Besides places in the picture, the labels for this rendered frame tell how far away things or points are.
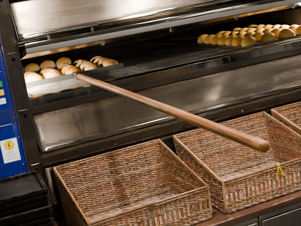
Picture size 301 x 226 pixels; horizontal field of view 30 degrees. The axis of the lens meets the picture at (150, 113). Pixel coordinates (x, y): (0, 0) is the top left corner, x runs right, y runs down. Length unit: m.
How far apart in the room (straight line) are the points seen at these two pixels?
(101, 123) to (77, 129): 0.12
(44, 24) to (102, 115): 0.51
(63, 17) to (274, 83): 1.20
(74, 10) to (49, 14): 0.11
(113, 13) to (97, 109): 0.46
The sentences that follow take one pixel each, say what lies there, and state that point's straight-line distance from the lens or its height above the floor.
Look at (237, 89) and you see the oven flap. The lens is 2.99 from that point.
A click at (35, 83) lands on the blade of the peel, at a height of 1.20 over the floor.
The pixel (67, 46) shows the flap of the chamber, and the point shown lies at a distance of 2.47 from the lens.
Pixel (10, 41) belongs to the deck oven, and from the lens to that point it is 2.57.
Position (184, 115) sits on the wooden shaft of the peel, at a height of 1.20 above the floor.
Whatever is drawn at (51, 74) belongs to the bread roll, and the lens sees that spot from 3.00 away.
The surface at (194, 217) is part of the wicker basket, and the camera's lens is 2.44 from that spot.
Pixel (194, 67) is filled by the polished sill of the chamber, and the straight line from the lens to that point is 2.86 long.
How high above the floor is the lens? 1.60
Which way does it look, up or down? 13 degrees down
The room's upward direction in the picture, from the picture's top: 9 degrees counter-clockwise
